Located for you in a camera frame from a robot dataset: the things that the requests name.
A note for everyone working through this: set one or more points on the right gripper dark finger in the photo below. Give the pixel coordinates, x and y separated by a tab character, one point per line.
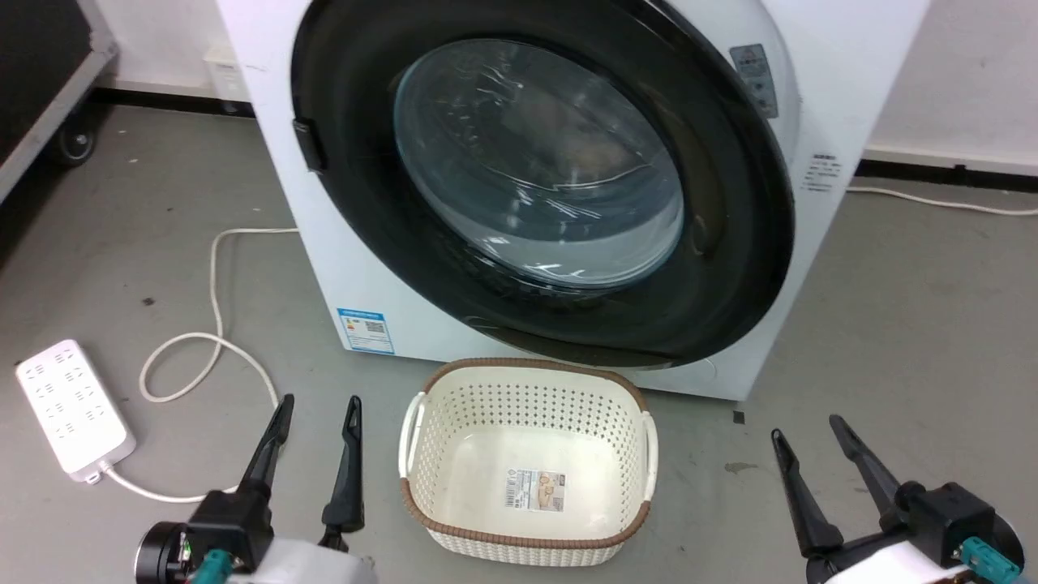
803	499
868	466

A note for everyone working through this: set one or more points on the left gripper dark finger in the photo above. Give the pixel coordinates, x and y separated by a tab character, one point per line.
268	450
349	478

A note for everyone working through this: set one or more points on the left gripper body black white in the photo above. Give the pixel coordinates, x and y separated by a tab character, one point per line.
231	531

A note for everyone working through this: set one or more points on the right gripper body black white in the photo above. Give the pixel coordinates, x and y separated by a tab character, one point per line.
941	527

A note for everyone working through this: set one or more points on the white front-load washing machine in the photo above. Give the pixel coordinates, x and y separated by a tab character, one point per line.
381	292

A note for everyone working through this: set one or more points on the round black glass washer door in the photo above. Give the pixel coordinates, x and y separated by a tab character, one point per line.
730	243

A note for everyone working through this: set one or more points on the black door latch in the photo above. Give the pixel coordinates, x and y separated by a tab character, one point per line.
308	146

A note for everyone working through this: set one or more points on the blue energy label sticker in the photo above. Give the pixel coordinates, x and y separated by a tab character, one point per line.
366	329

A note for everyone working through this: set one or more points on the white brown-rimmed laundry basket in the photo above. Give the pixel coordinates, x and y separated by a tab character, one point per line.
527	454

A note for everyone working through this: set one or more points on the product label sticker in basket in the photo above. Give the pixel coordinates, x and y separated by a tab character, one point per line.
535	490

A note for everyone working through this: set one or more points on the white power strip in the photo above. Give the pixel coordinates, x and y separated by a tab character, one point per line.
73	405

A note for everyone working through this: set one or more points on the black caster wheel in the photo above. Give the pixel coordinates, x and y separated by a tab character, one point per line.
74	143

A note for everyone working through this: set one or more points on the grey warning sticker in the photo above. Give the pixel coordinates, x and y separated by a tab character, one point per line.
755	79

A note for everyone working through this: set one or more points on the black flight case on wheels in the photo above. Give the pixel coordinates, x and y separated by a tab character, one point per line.
36	73

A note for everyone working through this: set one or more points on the white wall socket box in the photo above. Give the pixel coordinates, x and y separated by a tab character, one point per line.
225	75

